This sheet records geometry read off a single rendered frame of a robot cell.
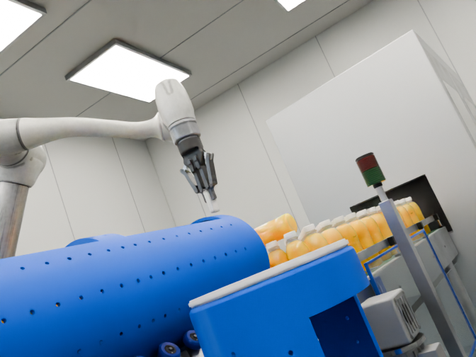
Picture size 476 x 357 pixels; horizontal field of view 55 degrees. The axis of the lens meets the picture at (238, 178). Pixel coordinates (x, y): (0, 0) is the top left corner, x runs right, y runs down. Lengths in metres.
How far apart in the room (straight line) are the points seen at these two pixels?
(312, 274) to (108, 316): 0.36
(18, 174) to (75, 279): 0.90
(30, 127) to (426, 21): 4.76
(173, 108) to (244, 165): 4.55
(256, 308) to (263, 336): 0.04
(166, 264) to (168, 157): 5.63
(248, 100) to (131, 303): 5.28
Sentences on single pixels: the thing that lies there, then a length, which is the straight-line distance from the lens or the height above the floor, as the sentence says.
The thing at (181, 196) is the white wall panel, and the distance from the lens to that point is 6.41.
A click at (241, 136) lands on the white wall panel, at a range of 5.99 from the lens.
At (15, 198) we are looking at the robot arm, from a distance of 1.68.
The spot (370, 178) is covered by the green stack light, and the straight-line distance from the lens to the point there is 1.51.
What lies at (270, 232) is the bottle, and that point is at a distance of 1.56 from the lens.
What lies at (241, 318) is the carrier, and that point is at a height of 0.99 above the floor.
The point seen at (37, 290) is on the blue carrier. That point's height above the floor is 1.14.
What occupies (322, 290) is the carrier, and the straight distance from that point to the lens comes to 0.64.
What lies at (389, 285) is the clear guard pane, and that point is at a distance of 1.54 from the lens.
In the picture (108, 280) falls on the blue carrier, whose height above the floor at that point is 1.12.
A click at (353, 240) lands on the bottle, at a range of 1.70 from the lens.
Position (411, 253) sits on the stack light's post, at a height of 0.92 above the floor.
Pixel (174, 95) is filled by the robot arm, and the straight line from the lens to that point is 1.44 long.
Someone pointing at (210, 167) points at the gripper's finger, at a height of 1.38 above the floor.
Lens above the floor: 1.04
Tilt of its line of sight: 12 degrees up
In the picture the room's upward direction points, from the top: 22 degrees counter-clockwise
